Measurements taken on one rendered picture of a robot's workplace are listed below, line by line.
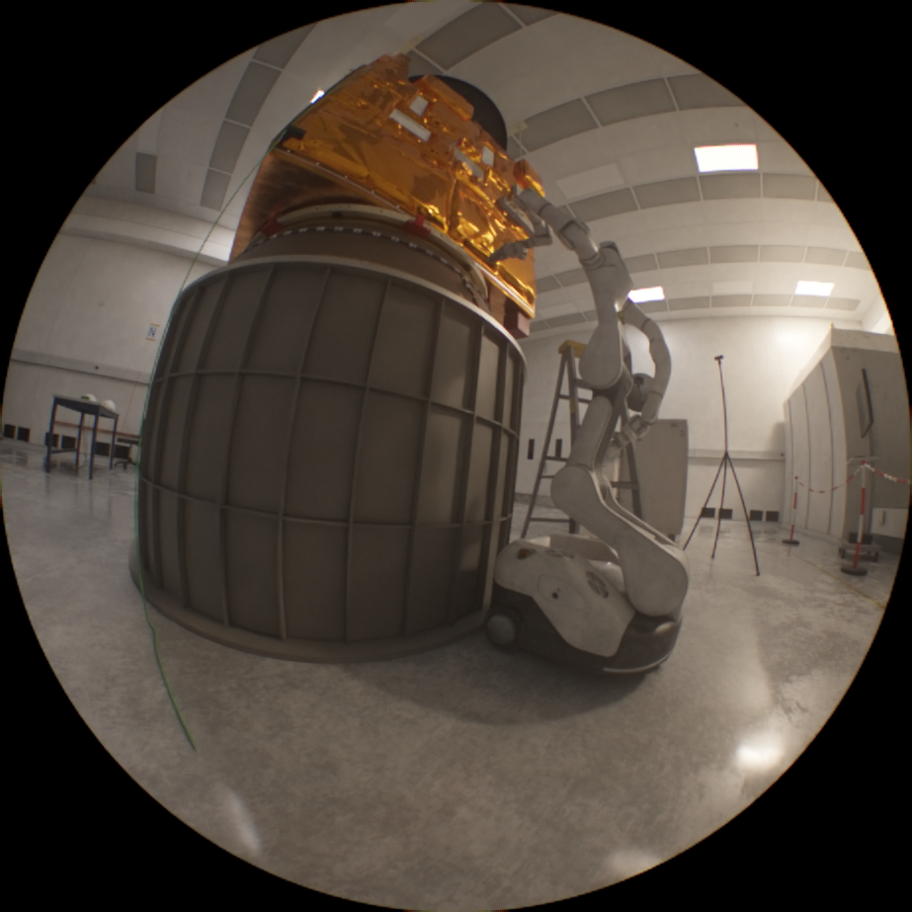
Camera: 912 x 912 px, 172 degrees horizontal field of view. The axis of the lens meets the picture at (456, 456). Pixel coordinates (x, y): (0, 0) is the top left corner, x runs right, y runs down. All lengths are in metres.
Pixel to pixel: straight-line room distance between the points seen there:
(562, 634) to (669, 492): 3.28
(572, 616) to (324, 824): 0.73
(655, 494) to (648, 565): 3.12
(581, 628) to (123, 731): 1.08
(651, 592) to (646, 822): 0.61
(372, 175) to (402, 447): 1.31
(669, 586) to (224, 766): 1.08
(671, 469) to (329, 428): 3.74
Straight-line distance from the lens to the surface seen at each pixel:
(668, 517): 4.01
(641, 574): 0.93
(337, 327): 0.92
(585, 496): 0.96
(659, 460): 4.03
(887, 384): 6.33
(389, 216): 1.53
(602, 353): 1.05
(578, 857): 0.63
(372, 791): 0.64
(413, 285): 1.01
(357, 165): 1.65
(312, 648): 0.95
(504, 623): 0.99
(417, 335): 0.98
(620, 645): 0.86
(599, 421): 1.03
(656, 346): 1.34
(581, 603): 0.83
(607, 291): 1.23
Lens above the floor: 0.56
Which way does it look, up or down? 4 degrees up
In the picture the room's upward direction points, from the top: 6 degrees clockwise
